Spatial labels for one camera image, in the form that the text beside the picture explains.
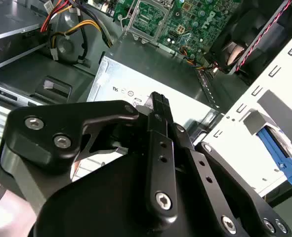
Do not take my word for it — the hard disk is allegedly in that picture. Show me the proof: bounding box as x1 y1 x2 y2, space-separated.
256 124 292 190

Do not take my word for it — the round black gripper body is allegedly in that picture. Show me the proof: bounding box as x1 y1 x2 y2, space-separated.
33 155 292 237

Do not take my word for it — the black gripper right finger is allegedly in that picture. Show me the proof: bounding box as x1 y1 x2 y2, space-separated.
173 123 292 237

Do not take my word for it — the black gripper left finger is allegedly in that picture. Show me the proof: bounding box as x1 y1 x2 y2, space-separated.
0 91 180 223

